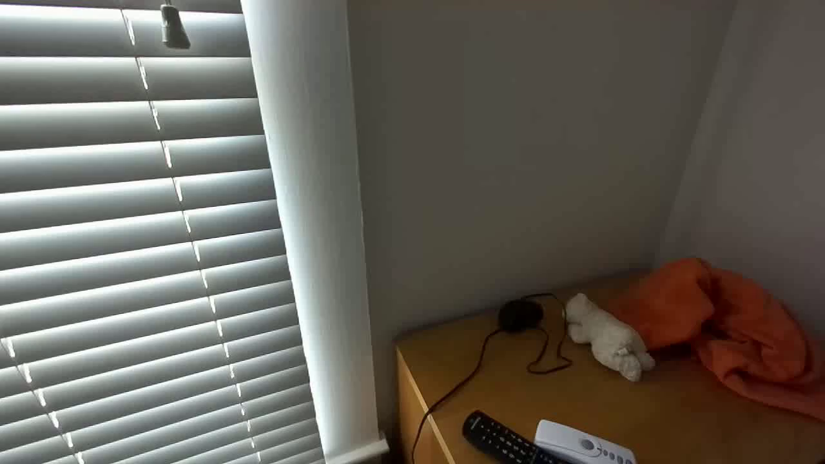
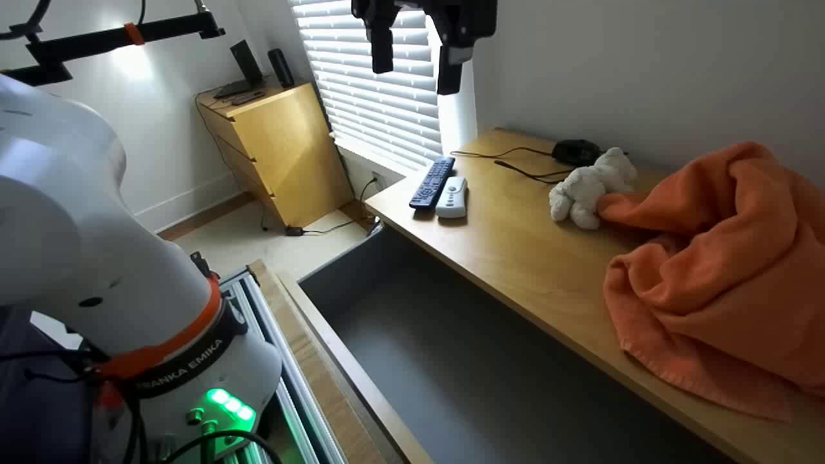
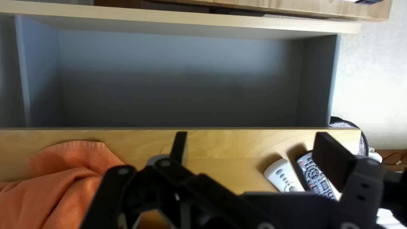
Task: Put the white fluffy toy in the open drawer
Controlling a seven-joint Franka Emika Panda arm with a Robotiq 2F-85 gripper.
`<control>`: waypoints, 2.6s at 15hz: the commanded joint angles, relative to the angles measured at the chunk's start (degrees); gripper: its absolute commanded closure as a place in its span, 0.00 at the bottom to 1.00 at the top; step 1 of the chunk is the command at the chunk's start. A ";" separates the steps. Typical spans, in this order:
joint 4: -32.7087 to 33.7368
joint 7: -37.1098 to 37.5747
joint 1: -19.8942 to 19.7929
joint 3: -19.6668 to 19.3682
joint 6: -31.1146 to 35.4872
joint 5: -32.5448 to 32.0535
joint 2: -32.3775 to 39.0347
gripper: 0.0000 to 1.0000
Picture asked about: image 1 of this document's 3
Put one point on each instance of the white fluffy toy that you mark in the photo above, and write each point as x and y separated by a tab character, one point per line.
611	341

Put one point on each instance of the black round device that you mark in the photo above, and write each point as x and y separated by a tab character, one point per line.
519	315

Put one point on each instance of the black remote control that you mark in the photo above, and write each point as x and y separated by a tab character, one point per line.
500	442

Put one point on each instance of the white remote control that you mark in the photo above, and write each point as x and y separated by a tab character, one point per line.
581	448

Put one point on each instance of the white window blinds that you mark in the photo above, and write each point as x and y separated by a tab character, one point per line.
145	289

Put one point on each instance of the wooden dresser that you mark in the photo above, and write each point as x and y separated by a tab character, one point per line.
672	417

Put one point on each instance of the orange blanket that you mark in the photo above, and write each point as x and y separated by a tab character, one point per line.
741	334

